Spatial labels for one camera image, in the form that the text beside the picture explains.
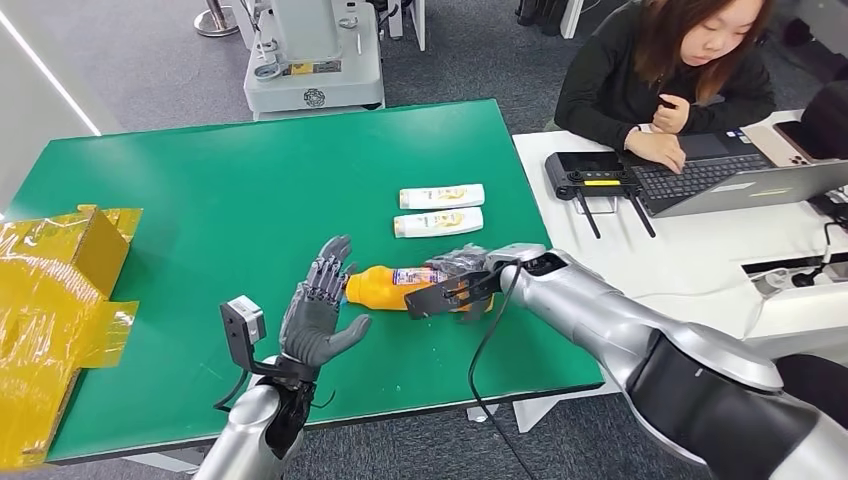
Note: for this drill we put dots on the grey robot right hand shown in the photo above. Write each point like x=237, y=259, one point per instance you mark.
x=464, y=260

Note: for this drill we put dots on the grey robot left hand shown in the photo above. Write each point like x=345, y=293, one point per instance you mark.
x=314, y=324

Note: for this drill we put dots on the orange bottle with clear cap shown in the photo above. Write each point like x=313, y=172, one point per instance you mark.
x=378, y=288

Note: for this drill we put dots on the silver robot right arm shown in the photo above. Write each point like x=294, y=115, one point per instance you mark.
x=662, y=351

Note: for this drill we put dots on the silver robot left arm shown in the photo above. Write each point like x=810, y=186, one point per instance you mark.
x=248, y=430

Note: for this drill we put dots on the white shampoo bottle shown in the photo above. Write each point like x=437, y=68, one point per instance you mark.
x=438, y=222
x=441, y=196

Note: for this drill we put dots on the black remote controller with antennas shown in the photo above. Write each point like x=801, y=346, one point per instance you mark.
x=586, y=175

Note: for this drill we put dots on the person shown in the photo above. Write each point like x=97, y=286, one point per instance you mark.
x=609, y=79

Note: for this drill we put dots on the white desk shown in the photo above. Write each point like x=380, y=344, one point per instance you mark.
x=696, y=245

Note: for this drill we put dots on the white machine base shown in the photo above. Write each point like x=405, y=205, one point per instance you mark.
x=311, y=66

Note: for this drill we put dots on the yellow taped cardboard box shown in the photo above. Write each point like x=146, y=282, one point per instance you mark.
x=46, y=318

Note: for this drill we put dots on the grey laptop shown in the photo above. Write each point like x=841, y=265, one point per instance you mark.
x=722, y=179

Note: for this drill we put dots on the white power adapter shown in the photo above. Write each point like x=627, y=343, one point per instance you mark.
x=770, y=283

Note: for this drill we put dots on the metal stanchion base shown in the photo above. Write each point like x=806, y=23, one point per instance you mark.
x=215, y=20

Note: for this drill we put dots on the rose gold smartphone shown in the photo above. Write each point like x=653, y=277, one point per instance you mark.
x=775, y=146

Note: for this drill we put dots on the black seat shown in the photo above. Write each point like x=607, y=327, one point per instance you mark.
x=815, y=384

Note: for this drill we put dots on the black chair back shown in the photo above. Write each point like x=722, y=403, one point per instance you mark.
x=828, y=122

